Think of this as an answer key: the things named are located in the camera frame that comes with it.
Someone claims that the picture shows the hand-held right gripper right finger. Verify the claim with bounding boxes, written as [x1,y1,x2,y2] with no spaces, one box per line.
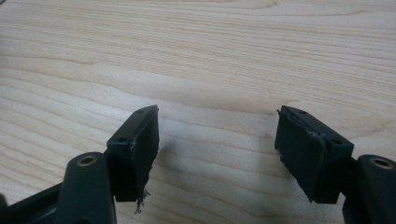
[274,105,356,204]

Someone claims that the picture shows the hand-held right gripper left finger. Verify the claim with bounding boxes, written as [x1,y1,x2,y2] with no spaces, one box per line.
[105,104,161,216]

